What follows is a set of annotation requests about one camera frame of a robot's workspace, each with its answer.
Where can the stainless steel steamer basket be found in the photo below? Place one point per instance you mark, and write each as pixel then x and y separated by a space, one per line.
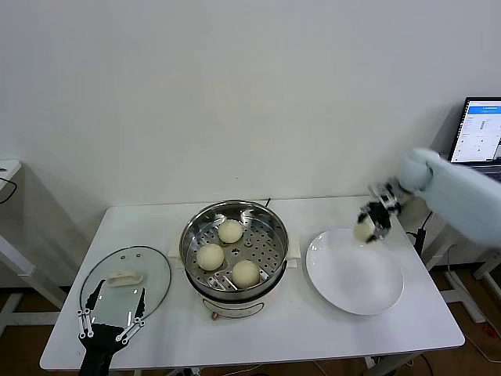
pixel 270 254

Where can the black upright stand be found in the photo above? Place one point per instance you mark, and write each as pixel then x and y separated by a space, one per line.
pixel 421 239

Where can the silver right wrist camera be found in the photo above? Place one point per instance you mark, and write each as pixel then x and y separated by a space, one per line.
pixel 385 196

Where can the white laptop side table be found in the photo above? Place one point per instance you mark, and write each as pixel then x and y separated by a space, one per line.
pixel 487 270

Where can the round white plate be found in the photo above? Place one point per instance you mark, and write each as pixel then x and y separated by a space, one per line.
pixel 352 274

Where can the round glass pot lid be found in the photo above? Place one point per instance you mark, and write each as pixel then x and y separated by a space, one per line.
pixel 117 262

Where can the white floor power strip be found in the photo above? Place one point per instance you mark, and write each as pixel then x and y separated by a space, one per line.
pixel 188 371

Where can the small red floor object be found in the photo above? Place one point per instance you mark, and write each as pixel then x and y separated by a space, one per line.
pixel 488 332

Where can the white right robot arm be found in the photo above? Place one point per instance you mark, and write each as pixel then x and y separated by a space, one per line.
pixel 462 196

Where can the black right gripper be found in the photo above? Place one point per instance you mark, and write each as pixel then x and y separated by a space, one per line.
pixel 377 217

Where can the white steamed baozi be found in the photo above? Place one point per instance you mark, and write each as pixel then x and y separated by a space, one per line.
pixel 363 232
pixel 210 256
pixel 245 273
pixel 229 232

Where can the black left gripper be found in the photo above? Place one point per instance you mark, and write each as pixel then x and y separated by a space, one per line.
pixel 99 342

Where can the grey open laptop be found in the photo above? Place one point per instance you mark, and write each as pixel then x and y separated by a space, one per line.
pixel 481 129

